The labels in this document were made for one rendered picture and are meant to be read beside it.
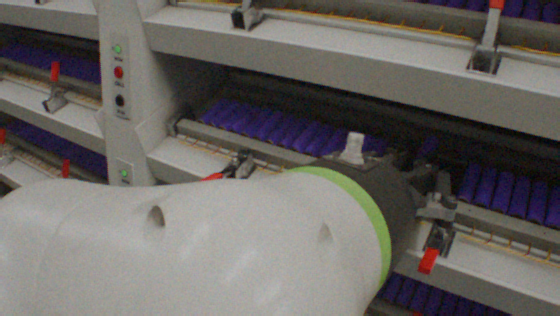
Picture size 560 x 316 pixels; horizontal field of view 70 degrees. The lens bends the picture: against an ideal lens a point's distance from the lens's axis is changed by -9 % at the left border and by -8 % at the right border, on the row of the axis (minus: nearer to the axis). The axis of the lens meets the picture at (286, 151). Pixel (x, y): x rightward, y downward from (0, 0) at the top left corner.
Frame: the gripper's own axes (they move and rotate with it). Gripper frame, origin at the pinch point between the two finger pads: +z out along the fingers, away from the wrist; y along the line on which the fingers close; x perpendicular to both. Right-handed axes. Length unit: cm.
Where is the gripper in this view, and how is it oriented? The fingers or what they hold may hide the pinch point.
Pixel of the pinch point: (414, 165)
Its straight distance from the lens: 50.0
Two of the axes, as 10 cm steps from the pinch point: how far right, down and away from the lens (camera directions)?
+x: -1.6, 9.5, 2.5
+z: 4.9, -1.5, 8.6
